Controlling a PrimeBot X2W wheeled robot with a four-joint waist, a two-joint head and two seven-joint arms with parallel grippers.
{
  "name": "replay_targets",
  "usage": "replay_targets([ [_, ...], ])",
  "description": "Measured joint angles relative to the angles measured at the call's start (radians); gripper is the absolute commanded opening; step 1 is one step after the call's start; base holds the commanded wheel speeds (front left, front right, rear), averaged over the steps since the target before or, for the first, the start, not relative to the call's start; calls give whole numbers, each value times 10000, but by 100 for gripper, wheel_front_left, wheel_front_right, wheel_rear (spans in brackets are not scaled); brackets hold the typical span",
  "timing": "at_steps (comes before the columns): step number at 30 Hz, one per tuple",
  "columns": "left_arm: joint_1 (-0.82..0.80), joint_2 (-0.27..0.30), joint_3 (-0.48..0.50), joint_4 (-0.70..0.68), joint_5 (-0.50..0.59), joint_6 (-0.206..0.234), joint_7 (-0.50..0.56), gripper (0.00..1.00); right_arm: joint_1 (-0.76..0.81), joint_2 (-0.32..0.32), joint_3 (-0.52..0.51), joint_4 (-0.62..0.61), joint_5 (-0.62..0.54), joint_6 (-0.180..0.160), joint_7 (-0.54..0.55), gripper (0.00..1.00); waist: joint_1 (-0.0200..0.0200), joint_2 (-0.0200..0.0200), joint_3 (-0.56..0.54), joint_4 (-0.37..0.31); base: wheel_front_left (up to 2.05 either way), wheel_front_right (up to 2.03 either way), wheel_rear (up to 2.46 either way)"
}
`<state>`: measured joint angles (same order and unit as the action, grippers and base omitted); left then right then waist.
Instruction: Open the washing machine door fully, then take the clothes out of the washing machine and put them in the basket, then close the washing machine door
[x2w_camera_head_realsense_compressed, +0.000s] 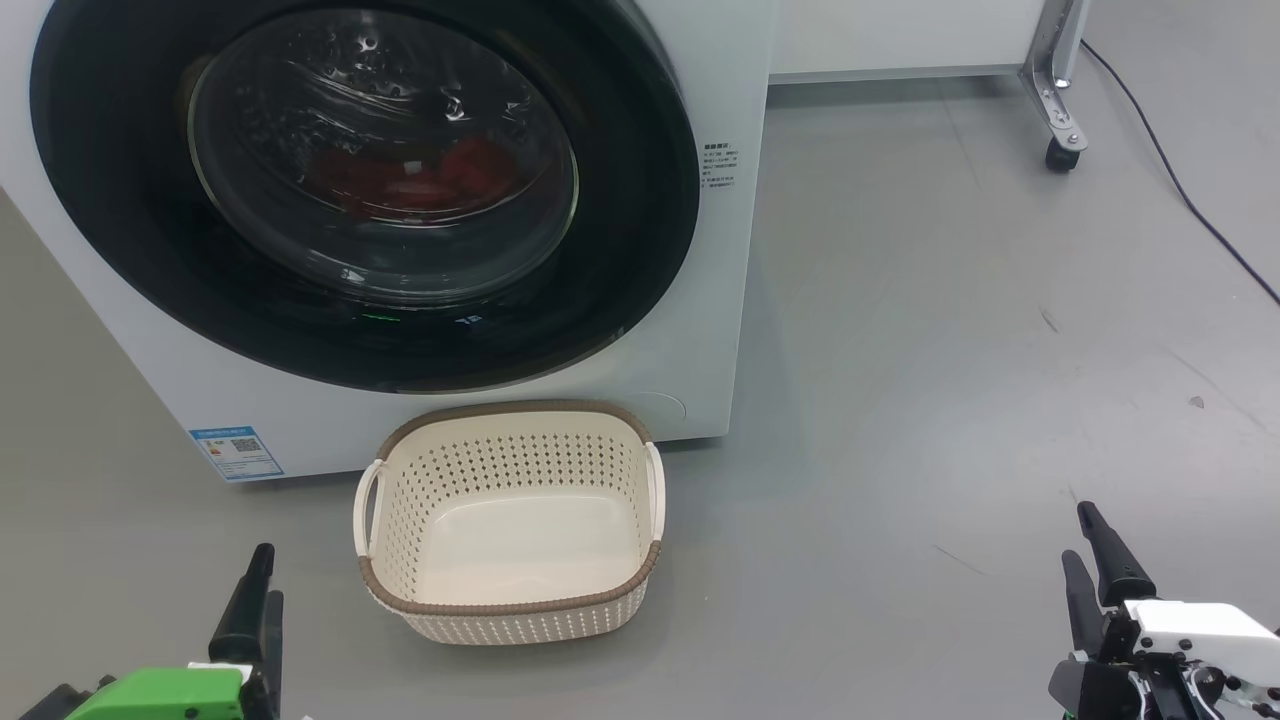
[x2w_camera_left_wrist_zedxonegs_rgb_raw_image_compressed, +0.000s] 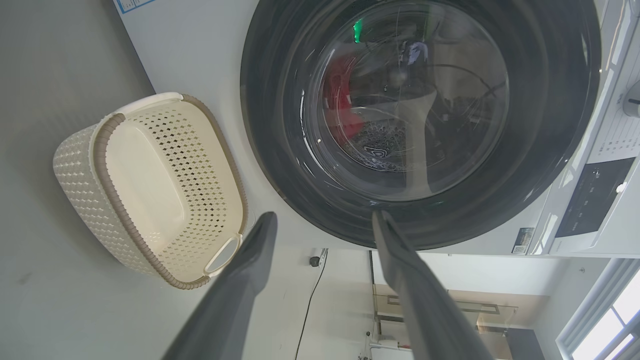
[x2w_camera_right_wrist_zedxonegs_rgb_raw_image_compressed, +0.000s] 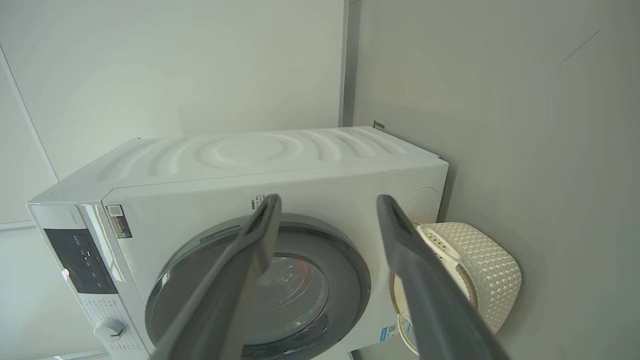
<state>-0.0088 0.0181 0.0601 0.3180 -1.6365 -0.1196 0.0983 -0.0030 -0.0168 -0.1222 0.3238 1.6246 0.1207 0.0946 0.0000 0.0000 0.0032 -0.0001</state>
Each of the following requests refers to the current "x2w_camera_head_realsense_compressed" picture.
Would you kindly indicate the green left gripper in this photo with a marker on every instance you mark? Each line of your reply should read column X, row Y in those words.
column 160, row 695

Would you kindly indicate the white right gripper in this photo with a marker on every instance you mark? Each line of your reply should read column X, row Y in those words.
column 1200, row 630

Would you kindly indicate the red and white garment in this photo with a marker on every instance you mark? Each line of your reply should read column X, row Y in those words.
column 470, row 170

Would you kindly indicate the black round glass washer door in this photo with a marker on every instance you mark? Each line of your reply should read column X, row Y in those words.
column 620, row 200

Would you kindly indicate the cream perforated basket brown rim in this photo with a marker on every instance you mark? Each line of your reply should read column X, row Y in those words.
column 520, row 540

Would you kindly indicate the white front-load washing machine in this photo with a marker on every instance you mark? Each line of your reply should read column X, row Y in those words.
column 640, row 330

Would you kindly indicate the stainless steel washing machine drum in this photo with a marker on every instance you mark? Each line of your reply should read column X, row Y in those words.
column 330, row 70

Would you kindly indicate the blue energy label sticker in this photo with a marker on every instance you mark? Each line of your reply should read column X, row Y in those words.
column 236, row 455

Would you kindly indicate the small printed text sticker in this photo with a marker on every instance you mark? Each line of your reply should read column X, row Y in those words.
column 720, row 165

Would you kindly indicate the white partition board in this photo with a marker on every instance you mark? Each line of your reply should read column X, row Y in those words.
column 900, row 35

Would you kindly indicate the metal bracket with caster wheel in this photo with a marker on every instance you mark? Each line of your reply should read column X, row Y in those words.
column 1052, row 80

